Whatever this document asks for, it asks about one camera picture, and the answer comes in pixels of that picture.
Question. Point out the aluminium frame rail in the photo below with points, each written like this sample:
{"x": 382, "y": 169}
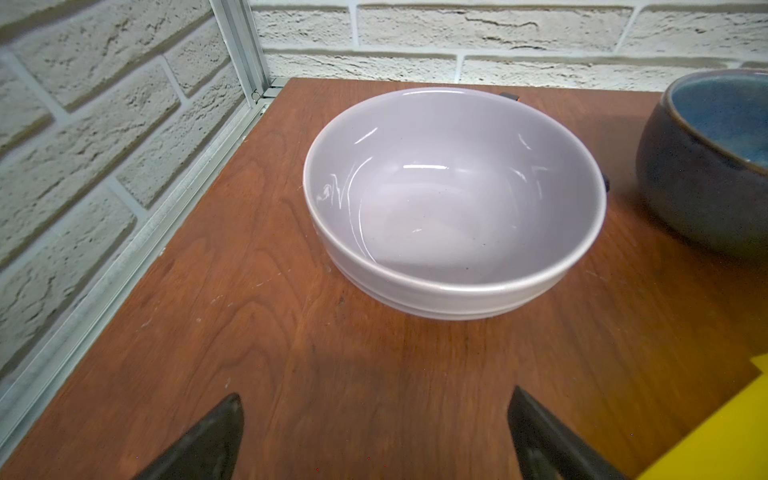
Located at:
{"x": 114, "y": 116}

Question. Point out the dark blue glazed bowl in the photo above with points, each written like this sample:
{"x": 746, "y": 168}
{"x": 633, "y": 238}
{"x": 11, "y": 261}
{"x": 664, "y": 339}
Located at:
{"x": 701, "y": 163}

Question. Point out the lavender ceramic bowl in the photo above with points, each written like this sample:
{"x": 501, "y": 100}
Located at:
{"x": 452, "y": 204}

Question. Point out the yellow plastic bin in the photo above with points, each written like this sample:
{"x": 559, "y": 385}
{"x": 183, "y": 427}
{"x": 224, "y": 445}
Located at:
{"x": 730, "y": 444}

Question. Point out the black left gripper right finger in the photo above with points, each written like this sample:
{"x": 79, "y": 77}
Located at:
{"x": 547, "y": 449}

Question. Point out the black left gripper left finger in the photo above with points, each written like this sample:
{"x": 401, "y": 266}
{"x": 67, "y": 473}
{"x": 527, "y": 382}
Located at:
{"x": 208, "y": 450}

